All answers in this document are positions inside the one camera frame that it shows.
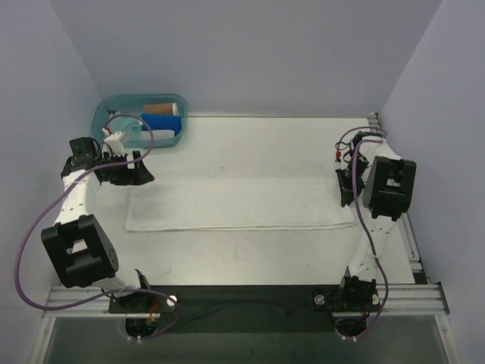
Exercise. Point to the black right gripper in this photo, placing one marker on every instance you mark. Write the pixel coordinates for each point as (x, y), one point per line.
(345, 185)

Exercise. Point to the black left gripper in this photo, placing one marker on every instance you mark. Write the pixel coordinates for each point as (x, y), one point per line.
(130, 171)

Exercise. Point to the white terry towel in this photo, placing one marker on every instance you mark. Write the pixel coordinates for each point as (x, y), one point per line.
(251, 204)

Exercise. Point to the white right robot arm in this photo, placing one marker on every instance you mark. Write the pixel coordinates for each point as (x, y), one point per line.
(379, 184)

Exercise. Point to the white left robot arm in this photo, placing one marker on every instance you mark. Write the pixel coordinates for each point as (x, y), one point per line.
(79, 249)

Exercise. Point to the white rolled towel in bin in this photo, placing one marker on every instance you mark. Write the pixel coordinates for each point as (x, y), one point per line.
(157, 134)

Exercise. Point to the teal plastic bin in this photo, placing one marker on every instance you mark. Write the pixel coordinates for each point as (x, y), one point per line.
(123, 113)

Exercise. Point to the blue rolled towel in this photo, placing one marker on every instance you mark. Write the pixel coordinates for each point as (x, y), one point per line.
(163, 122)

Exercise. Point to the brown rolled towel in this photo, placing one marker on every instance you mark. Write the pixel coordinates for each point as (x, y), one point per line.
(164, 108)

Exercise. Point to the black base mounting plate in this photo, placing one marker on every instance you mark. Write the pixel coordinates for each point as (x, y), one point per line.
(247, 321)

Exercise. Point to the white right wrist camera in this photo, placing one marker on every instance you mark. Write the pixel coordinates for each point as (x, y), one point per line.
(343, 162)

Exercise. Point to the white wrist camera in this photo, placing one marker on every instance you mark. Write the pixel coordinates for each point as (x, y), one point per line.
(343, 162)
(115, 143)

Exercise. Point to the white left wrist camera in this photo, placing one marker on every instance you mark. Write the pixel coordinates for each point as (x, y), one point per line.
(115, 143)

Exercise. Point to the aluminium front rail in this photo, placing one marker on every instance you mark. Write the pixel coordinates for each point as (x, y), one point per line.
(396, 299)

